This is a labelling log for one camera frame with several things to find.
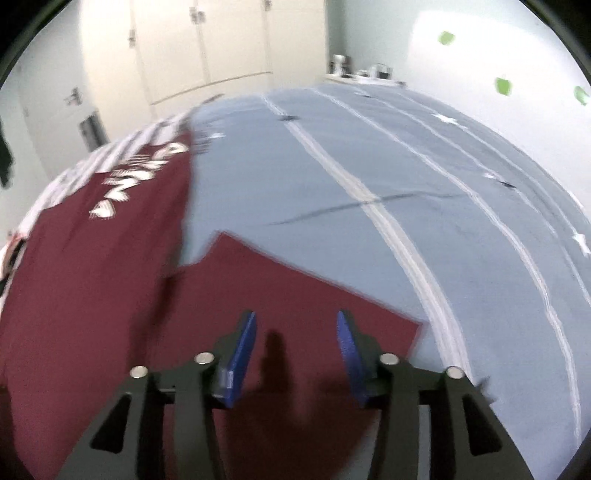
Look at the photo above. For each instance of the white nightstand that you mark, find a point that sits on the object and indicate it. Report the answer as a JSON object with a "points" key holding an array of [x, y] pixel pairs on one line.
{"points": [[364, 79]]}

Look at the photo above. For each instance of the maroon t-shirt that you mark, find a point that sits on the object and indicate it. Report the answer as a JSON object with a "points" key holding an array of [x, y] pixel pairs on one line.
{"points": [[92, 277]]}

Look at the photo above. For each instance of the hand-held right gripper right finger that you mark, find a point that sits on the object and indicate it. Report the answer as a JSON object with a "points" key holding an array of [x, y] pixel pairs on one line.
{"points": [[347, 355]]}

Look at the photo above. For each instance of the dark hanging cloth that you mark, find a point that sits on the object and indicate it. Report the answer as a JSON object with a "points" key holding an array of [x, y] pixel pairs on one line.
{"points": [[5, 157]]}

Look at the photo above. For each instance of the dark box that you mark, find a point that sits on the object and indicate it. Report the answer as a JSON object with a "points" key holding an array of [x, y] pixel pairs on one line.
{"points": [[381, 70]]}

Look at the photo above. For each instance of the striped bed cover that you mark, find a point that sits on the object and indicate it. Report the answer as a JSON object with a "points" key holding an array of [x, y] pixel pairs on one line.
{"points": [[332, 221]]}

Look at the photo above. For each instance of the cream wardrobe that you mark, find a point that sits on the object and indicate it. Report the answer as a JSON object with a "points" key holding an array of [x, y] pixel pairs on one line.
{"points": [[198, 46]]}

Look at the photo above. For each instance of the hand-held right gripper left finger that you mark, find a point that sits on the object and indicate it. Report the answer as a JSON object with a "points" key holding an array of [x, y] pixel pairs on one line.
{"points": [[241, 360]]}

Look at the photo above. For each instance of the green wall sticker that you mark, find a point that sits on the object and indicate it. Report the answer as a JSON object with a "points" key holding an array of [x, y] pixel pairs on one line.
{"points": [[581, 94], [446, 38], [502, 86]]}

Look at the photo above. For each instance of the white door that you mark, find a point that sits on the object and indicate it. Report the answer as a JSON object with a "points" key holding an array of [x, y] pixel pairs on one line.
{"points": [[51, 124]]}

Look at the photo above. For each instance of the silver suitcase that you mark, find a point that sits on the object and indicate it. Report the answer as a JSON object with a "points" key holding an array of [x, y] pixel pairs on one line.
{"points": [[90, 131]]}

